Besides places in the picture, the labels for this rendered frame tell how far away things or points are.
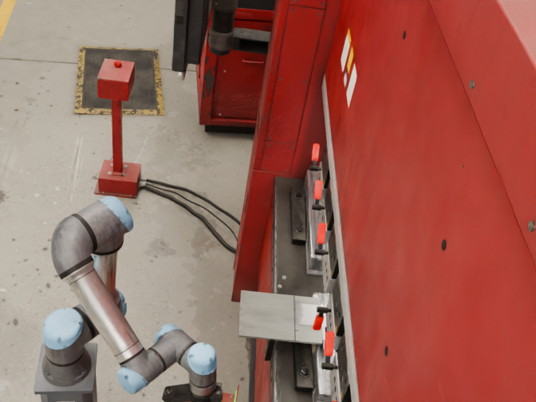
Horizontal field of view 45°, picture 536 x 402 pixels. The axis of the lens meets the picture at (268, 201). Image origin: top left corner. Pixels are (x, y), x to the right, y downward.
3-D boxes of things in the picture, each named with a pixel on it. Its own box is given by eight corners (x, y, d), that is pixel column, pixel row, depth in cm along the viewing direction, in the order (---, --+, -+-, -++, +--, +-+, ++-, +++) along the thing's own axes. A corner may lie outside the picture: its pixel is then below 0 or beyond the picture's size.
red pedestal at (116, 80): (100, 172, 395) (96, 52, 340) (141, 177, 397) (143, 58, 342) (93, 194, 380) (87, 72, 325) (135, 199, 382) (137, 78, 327)
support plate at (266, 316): (240, 292, 213) (241, 289, 212) (319, 300, 215) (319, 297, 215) (238, 336, 200) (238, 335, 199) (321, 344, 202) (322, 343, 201)
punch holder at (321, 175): (316, 178, 233) (325, 141, 222) (339, 180, 234) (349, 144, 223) (317, 206, 222) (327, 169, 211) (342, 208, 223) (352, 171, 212)
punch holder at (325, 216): (318, 215, 218) (329, 179, 207) (343, 218, 219) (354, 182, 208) (321, 247, 207) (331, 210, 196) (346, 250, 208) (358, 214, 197)
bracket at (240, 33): (232, 40, 307) (234, 26, 302) (283, 46, 309) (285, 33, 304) (228, 84, 277) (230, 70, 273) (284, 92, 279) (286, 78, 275)
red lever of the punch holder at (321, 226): (317, 222, 195) (314, 254, 193) (331, 223, 195) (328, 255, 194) (317, 222, 196) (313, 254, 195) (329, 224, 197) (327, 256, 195)
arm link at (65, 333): (36, 347, 200) (32, 321, 191) (72, 323, 208) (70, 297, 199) (60, 372, 195) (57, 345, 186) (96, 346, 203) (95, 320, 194)
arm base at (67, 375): (38, 387, 201) (35, 369, 194) (45, 346, 212) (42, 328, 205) (88, 386, 204) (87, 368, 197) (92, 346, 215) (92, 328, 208)
